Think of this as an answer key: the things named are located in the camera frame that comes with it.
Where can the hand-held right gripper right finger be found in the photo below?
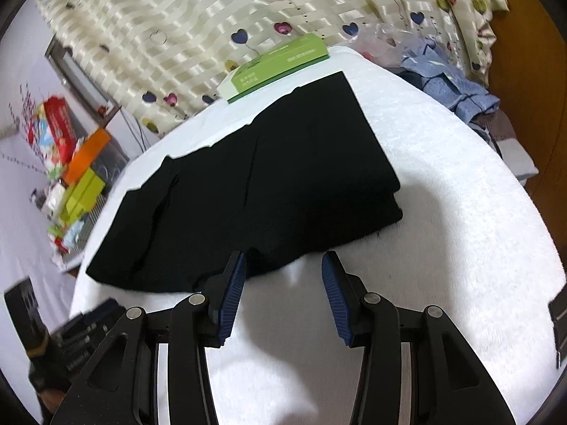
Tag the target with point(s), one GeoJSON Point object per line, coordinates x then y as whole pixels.
{"type": "Point", "coordinates": [334, 301]}

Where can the orange box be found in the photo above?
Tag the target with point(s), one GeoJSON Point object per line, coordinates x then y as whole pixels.
{"type": "Point", "coordinates": [86, 155]}

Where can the white carton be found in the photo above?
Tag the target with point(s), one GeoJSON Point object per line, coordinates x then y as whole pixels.
{"type": "Point", "coordinates": [55, 199]}

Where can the red printed carton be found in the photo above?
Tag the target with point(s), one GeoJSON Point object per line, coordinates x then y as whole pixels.
{"type": "Point", "coordinates": [57, 128]}

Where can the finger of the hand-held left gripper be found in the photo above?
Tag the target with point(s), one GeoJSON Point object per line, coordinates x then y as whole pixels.
{"type": "Point", "coordinates": [82, 354]}
{"type": "Point", "coordinates": [91, 316]}

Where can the light blue plastic bag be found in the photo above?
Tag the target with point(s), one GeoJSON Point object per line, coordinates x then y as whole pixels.
{"type": "Point", "coordinates": [73, 234]}

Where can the blue striped shirt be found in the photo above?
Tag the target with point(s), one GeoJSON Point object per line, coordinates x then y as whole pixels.
{"type": "Point", "coordinates": [447, 84]}

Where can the window frame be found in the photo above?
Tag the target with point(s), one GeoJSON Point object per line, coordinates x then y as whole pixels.
{"type": "Point", "coordinates": [66, 66]}

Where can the wooden door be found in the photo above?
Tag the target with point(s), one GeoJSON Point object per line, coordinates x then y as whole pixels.
{"type": "Point", "coordinates": [531, 75]}

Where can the clear plastic bag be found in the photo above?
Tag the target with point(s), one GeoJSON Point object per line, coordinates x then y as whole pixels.
{"type": "Point", "coordinates": [381, 40]}

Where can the lime green shoe box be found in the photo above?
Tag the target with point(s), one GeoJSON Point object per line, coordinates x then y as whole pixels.
{"type": "Point", "coordinates": [82, 195]}

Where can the white towel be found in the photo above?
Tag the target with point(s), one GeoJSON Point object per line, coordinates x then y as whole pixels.
{"type": "Point", "coordinates": [443, 230]}

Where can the grey cloth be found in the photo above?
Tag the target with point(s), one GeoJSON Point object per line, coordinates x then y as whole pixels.
{"type": "Point", "coordinates": [505, 141]}

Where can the black pants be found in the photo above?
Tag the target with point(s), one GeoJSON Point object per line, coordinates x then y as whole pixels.
{"type": "Point", "coordinates": [265, 186]}

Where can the cream heart print curtain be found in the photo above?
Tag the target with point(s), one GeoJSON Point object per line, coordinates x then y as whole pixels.
{"type": "Point", "coordinates": [177, 31]}

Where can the green flat box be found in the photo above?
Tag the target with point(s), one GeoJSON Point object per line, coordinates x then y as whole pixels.
{"type": "Point", "coordinates": [274, 67]}

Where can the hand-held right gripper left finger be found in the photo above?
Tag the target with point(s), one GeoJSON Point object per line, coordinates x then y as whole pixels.
{"type": "Point", "coordinates": [230, 301]}

